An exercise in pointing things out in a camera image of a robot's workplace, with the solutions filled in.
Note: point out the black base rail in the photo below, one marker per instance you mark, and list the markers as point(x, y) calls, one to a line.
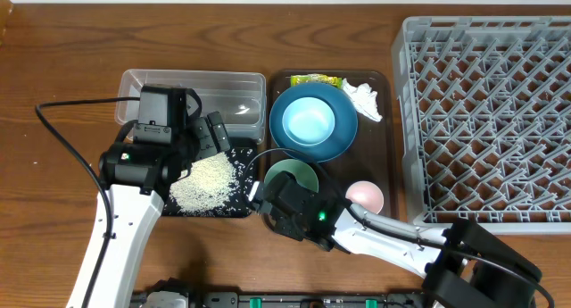
point(176, 293)

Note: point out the dark blue plate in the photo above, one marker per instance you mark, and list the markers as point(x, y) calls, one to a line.
point(346, 120)

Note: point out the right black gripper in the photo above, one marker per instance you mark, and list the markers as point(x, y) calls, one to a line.
point(285, 228)

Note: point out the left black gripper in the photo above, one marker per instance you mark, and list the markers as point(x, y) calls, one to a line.
point(211, 145)

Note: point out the white tissue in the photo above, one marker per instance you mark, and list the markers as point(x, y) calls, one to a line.
point(364, 99)

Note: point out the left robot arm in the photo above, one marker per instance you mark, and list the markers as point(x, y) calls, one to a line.
point(149, 154)

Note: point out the light blue bowl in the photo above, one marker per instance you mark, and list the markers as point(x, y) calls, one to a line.
point(308, 121)

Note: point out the black rectangular tray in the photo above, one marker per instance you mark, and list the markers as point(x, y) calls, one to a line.
point(240, 155)

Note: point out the clear plastic bin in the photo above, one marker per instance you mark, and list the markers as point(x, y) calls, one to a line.
point(240, 97)

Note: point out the grey dishwasher rack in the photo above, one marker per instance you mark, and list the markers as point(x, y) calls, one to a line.
point(485, 109)

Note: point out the pink and white cup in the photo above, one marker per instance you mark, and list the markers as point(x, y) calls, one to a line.
point(367, 194)

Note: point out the brown serving tray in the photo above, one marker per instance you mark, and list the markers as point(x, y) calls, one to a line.
point(371, 156)

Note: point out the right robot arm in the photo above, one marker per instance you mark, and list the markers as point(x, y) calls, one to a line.
point(463, 265)

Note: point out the mint green bowl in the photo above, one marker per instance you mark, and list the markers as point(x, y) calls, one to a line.
point(303, 173)

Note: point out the pile of rice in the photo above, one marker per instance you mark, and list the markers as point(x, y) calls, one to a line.
point(208, 188)

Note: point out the green snack wrapper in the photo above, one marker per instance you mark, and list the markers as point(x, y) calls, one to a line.
point(296, 80)

